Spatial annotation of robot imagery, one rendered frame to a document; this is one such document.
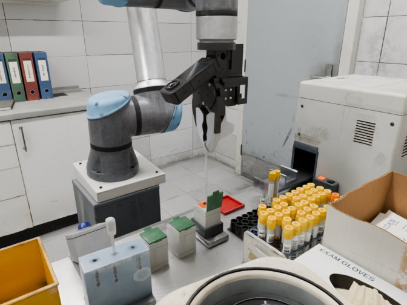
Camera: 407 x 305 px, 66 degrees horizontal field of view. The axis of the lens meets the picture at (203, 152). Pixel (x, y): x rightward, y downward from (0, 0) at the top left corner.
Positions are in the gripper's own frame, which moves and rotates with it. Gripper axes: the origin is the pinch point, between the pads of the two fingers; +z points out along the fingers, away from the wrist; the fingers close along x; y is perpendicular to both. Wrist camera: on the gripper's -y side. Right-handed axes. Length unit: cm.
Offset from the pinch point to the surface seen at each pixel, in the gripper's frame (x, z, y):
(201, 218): -1.2, 15.4, -2.2
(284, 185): 0.7, 16.4, 26.1
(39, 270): 3.1, 16.7, -33.2
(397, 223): -26.5, 14.5, 28.3
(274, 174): -2.9, 9.7, 17.6
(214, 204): -3.3, 11.5, -0.4
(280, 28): 127, -26, 158
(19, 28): 223, -26, -5
